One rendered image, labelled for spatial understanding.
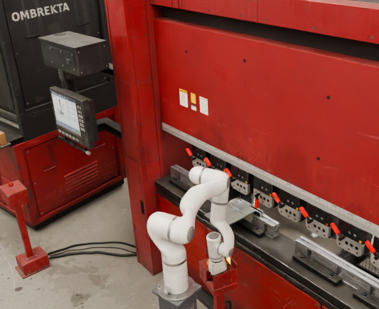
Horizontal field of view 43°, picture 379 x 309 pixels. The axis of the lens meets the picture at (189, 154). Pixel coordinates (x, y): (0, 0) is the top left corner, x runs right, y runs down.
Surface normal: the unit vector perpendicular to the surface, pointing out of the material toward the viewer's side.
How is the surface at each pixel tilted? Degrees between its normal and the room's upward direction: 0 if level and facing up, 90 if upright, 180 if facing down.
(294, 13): 90
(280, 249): 0
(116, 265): 0
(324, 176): 90
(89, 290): 0
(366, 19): 90
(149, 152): 90
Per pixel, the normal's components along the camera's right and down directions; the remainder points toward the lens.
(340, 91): -0.79, 0.31
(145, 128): 0.62, 0.33
